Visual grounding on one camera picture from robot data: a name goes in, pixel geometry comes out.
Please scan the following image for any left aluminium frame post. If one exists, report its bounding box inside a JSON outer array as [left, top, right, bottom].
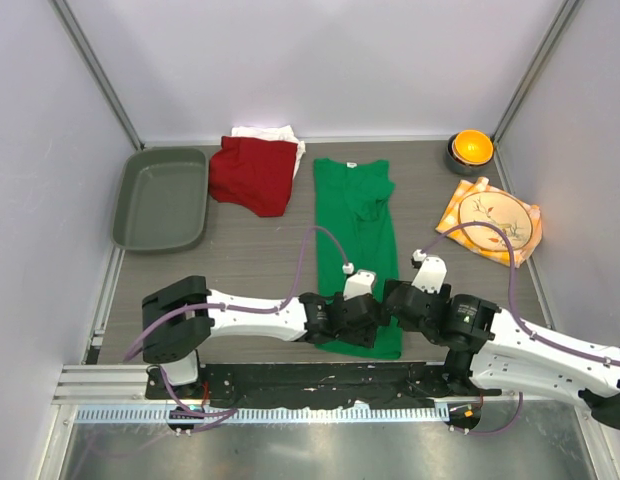
[[49, 0, 145, 151]]

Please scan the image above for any orange checkered cloth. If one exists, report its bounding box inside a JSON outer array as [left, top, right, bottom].
[[436, 177, 542, 267]]

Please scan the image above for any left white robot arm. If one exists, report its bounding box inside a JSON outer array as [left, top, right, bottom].
[[140, 271, 385, 399]]

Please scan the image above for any green t shirt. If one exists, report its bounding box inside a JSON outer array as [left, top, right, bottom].
[[313, 158, 402, 360]]

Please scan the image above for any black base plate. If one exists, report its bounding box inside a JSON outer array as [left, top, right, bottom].
[[174, 362, 500, 410]]

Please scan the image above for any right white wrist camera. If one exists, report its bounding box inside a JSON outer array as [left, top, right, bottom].
[[411, 249, 447, 294]]

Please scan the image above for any orange bowl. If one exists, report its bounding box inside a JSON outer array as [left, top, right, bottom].
[[452, 130, 494, 166]]

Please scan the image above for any white folded t shirt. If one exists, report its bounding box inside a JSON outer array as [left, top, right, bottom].
[[231, 125, 306, 177]]

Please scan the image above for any red folded t shirt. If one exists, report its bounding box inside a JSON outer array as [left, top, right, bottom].
[[209, 136, 297, 217]]

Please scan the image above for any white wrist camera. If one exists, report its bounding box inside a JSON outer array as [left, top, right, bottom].
[[411, 249, 447, 294], [342, 262, 377, 300]]

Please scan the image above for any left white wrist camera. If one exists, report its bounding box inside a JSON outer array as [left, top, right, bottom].
[[342, 262, 377, 300]]

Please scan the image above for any grey bowl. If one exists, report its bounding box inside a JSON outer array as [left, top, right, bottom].
[[443, 134, 494, 177]]

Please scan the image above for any aluminium frame post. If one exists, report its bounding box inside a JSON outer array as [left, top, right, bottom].
[[49, 0, 145, 151], [492, 0, 584, 144]]

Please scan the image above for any grey plastic tray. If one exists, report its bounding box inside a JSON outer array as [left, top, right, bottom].
[[111, 147, 209, 253]]

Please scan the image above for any floral ceramic plate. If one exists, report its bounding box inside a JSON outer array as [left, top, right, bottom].
[[459, 191, 533, 252]]

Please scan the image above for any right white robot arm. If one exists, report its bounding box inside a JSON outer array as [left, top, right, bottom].
[[382, 280, 620, 430]]

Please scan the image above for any right aluminium frame post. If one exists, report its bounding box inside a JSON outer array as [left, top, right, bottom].
[[492, 0, 584, 144]]

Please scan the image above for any white slotted cable duct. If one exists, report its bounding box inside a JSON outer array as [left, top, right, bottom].
[[75, 403, 449, 424]]

